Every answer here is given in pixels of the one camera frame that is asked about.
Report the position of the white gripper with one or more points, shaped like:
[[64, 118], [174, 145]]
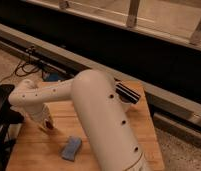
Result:
[[42, 116]]

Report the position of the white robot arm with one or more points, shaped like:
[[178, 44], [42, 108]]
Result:
[[101, 104]]

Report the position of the wooden table board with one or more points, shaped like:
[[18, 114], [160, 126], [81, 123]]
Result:
[[36, 150]]

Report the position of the blue object under table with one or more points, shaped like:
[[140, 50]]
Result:
[[51, 77]]

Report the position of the black chair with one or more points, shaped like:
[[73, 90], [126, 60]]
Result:
[[7, 117]]

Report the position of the blue sponge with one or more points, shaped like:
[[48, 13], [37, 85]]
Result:
[[71, 148]]

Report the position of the clear plastic cup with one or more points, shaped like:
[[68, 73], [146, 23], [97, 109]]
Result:
[[125, 105]]

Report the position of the black striped block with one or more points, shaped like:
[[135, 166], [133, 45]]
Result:
[[128, 94]]

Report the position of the grey metal floor rail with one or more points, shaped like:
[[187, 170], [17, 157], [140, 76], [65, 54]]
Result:
[[172, 84]]

